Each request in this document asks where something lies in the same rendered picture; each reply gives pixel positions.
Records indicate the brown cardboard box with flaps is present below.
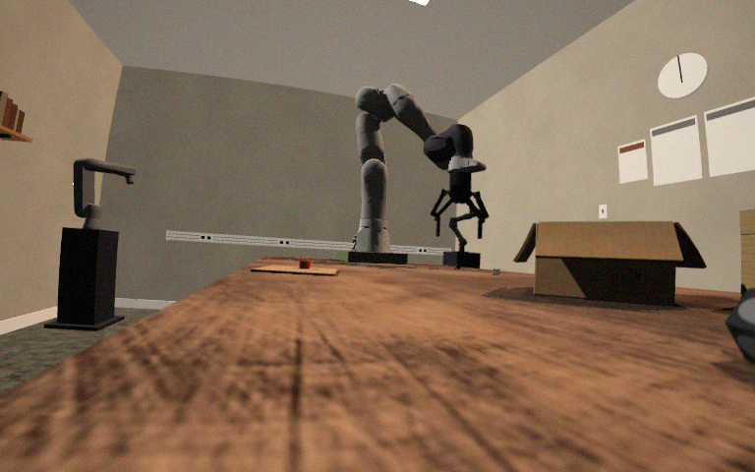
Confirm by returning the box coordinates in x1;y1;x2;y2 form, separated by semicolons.
513;221;707;306

